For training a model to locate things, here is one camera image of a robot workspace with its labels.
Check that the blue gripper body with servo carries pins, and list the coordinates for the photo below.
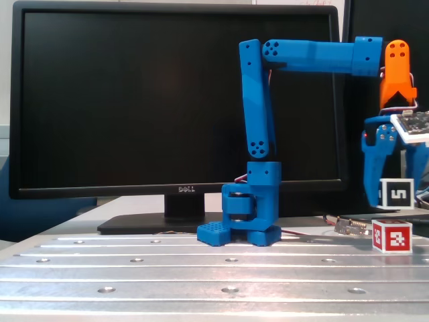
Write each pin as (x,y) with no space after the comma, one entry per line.
(378,145)

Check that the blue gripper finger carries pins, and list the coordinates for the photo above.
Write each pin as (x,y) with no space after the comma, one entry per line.
(417,161)
(373,174)

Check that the black cube with white marker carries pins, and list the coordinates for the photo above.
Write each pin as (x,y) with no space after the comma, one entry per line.
(399,194)

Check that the blue and orange robot arm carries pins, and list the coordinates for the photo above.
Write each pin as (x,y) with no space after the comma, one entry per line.
(258,100)

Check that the red cube with white marker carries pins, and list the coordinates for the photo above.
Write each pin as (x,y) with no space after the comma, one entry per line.
(397,239)

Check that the small bare circuit board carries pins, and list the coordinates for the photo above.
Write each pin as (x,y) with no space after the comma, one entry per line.
(348,228)

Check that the black unbranded monitor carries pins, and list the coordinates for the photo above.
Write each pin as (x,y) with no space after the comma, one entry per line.
(368,20)

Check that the black Dell monitor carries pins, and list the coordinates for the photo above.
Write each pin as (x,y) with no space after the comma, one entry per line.
(100,100)

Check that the white camera mount with board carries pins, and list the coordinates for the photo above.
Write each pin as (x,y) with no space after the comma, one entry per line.
(415,125)

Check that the aluminium slotted base plate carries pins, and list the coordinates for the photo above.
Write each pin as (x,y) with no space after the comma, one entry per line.
(201,302)

